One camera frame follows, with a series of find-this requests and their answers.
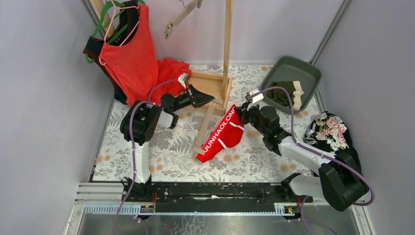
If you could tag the grey plastic bin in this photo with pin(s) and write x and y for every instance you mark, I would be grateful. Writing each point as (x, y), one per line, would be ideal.
(290, 69)

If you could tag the dark striped garment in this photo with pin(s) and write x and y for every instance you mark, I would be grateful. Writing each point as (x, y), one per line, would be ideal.
(94, 45)

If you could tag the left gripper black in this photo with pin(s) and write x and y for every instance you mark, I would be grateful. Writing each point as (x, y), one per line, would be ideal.
(192, 97)

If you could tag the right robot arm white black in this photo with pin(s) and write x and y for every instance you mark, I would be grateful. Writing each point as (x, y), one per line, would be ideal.
(338, 178)

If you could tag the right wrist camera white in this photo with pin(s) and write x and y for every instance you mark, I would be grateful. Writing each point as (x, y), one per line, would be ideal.
(254, 97)

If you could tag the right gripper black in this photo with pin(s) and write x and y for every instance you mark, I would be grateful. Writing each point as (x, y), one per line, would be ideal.
(245, 112)

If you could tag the red underwear with white lettering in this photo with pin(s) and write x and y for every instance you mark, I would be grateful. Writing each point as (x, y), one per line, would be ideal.
(227, 134)

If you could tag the pink wire hanger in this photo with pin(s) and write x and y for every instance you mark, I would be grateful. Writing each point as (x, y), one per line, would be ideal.
(124, 31)

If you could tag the floral table cloth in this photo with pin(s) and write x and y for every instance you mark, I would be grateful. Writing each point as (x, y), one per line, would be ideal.
(171, 156)

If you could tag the wooden clothes rack stand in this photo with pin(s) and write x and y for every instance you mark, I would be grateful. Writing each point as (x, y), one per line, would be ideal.
(218, 84)

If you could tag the red tank top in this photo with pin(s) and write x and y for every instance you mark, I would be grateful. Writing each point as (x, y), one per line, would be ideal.
(133, 65)

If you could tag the black floral garment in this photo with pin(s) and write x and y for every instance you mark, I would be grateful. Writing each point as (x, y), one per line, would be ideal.
(329, 133)

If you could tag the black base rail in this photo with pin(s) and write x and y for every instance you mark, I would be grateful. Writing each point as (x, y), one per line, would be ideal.
(214, 197)

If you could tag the green plastic hanger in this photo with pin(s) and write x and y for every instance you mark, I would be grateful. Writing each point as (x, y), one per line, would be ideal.
(118, 24)

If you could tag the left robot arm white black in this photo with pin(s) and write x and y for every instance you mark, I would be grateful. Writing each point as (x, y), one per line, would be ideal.
(141, 121)

